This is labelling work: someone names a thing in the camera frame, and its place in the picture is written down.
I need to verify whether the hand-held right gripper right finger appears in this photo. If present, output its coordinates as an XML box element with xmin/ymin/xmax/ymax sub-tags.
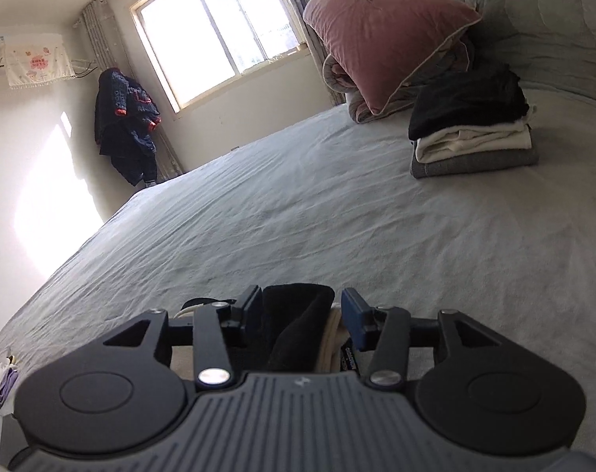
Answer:
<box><xmin>341</xmin><ymin>288</ymin><xmax>498</xmax><ymax>389</ymax></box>

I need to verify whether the folded grey garment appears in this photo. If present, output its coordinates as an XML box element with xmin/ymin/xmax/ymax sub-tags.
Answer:
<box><xmin>410</xmin><ymin>145</ymin><xmax>541</xmax><ymax>179</ymax></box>

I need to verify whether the grey bed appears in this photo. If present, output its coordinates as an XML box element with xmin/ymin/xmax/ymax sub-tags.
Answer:
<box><xmin>0</xmin><ymin>83</ymin><xmax>596</xmax><ymax>453</ymax></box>

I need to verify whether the grey quilted headboard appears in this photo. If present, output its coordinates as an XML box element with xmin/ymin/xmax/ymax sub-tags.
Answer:
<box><xmin>401</xmin><ymin>0</ymin><xmax>596</xmax><ymax>109</ymax></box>

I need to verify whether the pink pillow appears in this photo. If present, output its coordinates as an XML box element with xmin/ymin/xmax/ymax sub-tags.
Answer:
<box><xmin>303</xmin><ymin>0</ymin><xmax>482</xmax><ymax>115</ymax></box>

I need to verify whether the beige shirt with black sleeves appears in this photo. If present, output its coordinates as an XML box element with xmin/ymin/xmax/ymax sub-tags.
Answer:
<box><xmin>172</xmin><ymin>282</ymin><xmax>362</xmax><ymax>375</ymax></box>

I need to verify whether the purple cloth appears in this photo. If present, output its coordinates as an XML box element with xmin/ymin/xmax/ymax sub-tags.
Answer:
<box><xmin>0</xmin><ymin>354</ymin><xmax>21</xmax><ymax>411</ymax></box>

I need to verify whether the air conditioner with cloth cover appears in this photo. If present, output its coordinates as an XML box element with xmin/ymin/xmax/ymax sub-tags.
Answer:
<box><xmin>0</xmin><ymin>32</ymin><xmax>75</xmax><ymax>90</ymax></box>

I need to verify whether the window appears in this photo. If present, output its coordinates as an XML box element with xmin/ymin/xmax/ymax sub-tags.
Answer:
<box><xmin>129</xmin><ymin>0</ymin><xmax>311</xmax><ymax>113</ymax></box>

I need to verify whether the folded black garment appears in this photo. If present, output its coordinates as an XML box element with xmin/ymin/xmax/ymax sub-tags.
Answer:
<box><xmin>408</xmin><ymin>65</ymin><xmax>531</xmax><ymax>141</ymax></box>

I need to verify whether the folded cream garment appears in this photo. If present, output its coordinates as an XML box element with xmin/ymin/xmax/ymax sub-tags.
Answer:
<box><xmin>415</xmin><ymin>119</ymin><xmax>533</xmax><ymax>164</ymax></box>

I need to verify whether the hanging navy jacket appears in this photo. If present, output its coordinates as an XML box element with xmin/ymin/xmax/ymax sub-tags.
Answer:
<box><xmin>94</xmin><ymin>67</ymin><xmax>162</xmax><ymax>188</ymax></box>

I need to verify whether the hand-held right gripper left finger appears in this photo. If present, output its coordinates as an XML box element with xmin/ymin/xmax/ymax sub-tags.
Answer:
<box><xmin>101</xmin><ymin>285</ymin><xmax>264</xmax><ymax>387</ymax></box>

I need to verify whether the folded grey pink quilt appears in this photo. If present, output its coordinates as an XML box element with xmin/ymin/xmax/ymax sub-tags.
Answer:
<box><xmin>321</xmin><ymin>34</ymin><xmax>476</xmax><ymax>125</ymax></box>

